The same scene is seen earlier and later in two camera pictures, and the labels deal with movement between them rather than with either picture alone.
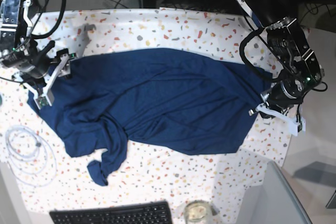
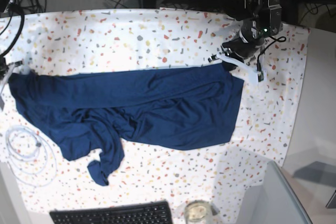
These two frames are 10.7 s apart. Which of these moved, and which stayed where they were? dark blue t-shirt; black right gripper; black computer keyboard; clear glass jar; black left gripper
Moved: black right gripper; dark blue t-shirt; black left gripper
Stayed: clear glass jar; black computer keyboard
